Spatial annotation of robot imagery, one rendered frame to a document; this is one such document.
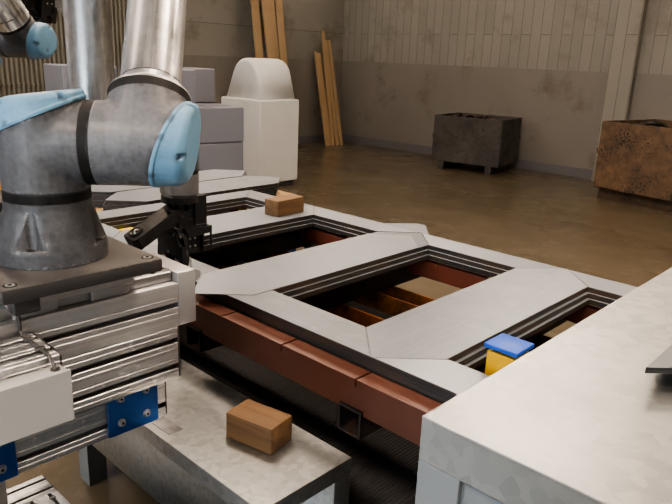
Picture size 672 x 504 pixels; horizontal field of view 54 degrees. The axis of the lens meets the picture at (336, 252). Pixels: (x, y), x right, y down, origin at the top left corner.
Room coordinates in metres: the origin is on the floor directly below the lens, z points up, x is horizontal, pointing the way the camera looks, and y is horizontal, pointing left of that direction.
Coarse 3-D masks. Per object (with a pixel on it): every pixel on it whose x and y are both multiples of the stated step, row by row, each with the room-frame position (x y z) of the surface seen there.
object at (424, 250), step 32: (128, 224) 1.90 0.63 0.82; (288, 224) 1.93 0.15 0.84; (320, 224) 1.99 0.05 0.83; (416, 256) 1.67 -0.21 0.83; (448, 256) 1.66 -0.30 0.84; (288, 288) 1.34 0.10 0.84; (320, 288) 1.39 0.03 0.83; (544, 320) 1.25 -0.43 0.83; (352, 352) 1.03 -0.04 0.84; (480, 352) 1.07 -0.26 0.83; (416, 384) 0.93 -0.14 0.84
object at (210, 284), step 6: (204, 276) 1.37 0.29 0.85; (198, 282) 1.33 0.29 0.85; (204, 282) 1.33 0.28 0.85; (210, 282) 1.34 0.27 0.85; (216, 282) 1.34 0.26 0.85; (222, 282) 1.34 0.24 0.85; (204, 288) 1.30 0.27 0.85; (210, 288) 1.30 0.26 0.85; (216, 288) 1.30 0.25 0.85; (222, 288) 1.30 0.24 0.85; (228, 288) 1.30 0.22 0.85; (234, 288) 1.30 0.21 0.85; (222, 294) 1.27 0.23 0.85; (228, 294) 1.27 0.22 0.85; (234, 294) 1.27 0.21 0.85; (240, 294) 1.27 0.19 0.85; (246, 294) 1.27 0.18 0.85; (252, 294) 1.27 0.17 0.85
